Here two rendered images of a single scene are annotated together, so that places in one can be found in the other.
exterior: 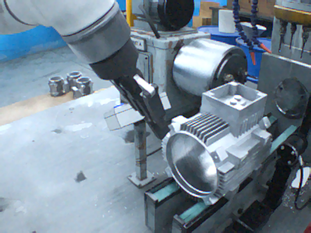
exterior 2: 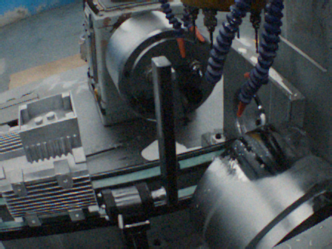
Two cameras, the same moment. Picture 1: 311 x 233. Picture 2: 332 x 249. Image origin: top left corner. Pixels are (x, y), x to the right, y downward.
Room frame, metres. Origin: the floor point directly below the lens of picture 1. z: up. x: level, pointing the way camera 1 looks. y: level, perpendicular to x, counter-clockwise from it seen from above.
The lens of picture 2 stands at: (0.03, -0.62, 1.49)
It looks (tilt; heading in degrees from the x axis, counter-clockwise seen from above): 33 degrees down; 23
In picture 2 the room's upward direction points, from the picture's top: 4 degrees counter-clockwise
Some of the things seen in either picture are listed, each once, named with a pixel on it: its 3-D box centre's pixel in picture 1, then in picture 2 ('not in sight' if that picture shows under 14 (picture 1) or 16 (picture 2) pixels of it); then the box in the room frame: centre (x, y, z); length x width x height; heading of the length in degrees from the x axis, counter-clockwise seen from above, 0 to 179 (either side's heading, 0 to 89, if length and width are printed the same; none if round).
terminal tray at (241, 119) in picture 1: (234, 107); (47, 127); (0.51, -0.18, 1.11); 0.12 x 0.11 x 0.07; 130
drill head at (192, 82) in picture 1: (202, 69); (153, 52); (0.98, -0.20, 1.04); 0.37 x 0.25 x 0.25; 40
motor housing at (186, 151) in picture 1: (218, 148); (41, 171); (0.48, -0.15, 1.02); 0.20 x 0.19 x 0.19; 130
